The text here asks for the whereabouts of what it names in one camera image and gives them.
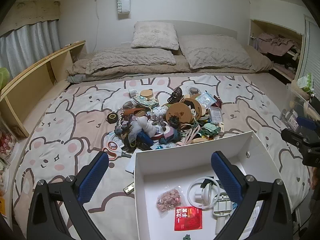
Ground beige curtain valance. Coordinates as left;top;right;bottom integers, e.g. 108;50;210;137
10;0;61;29

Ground light green object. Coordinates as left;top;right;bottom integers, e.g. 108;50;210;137
0;67;10;91

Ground pile of pink snack packets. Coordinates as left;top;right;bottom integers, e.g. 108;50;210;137
0;127;16;167

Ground white cardboard box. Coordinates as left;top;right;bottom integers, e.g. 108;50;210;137
134;130;297;240

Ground square fuzzy pillow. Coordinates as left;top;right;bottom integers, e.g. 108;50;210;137
131;21;180;50

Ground green plastic clip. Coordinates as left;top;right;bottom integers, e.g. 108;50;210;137
199;122;221;138

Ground pink handled scissors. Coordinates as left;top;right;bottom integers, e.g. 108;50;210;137
102;141;132;161

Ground small metal buckle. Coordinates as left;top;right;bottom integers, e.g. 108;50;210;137
123;183;136;195

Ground blue white packet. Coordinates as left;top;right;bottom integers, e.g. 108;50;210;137
197;91;217;108

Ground clear plastic storage bin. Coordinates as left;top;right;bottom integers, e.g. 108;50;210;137
281;80;320;132

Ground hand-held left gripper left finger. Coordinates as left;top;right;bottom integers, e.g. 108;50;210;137
26;151;110;240

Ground bag of pink beads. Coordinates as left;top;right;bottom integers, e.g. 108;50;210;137
156;186;182;212

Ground white cotton in plastic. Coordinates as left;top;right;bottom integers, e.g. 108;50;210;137
132;117;157;141

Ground white slatted door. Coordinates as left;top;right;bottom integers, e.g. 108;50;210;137
295;14;320;87

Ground grey curtain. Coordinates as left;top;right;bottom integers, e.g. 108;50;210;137
0;20;61;67

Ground teal patterned pouch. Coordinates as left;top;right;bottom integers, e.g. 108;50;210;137
132;95;160;106

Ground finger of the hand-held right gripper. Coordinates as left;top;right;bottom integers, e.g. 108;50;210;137
296;116;320;132
281;128;313;153

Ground wooden bedside shelf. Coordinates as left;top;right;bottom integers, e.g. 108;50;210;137
0;40;87;138

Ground green white carton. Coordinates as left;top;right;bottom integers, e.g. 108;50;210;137
297;73;315;93

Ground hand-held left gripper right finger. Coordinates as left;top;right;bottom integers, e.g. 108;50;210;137
211;151;294;240

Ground pile of clothes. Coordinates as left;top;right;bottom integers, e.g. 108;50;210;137
252;31;303;77

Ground grey plastic frame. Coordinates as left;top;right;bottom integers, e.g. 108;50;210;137
212;192;237;236

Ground round cork coaster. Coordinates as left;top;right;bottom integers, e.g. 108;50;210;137
166;102;193;125

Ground white plastic ring lid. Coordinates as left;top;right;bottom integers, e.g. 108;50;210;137
187;177;222;210

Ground white hanging cable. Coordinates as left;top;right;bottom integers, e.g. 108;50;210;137
93;0;101;54

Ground white hanging fabric bag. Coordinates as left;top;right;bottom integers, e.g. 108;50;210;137
116;0;132;20

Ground red printed packet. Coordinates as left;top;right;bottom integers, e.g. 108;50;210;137
174;206;203;231

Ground clear plastic case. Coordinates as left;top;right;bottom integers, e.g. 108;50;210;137
209;106;223;126

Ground round figure print coaster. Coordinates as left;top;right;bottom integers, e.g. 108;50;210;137
180;98;203;118

